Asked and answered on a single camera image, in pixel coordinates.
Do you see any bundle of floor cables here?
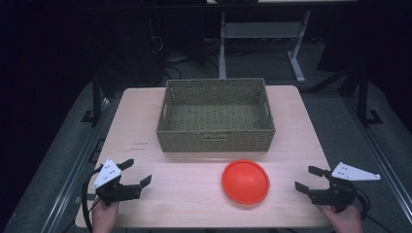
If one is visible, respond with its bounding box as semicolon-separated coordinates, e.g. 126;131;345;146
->
147;33;222;82

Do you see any person's left hand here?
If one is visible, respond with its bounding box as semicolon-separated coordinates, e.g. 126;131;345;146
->
91;198;120;233

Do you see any grey metal desk frame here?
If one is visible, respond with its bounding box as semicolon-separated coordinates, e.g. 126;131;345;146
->
218;9;313;83

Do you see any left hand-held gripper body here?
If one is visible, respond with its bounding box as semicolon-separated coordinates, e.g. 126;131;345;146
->
91;157;144;206

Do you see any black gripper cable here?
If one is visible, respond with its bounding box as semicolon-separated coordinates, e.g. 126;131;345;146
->
351;185;395;233
81;165;104;233

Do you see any person's right hand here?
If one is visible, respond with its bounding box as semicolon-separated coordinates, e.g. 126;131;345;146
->
316;203;364;233

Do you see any black metal stand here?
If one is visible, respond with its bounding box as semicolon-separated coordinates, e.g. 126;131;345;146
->
338;62;385;128
80;72;110;124

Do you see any red plastic plate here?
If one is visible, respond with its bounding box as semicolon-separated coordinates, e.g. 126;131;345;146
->
221;158;271;206

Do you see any green woven basket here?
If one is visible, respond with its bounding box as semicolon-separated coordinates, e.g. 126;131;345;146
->
155;77;277;153

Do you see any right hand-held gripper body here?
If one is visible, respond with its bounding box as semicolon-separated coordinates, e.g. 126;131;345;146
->
308;161;382;214

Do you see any aluminium floor rail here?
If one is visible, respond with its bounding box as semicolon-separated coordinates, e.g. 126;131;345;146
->
40;96;113;233
343;96;412;224

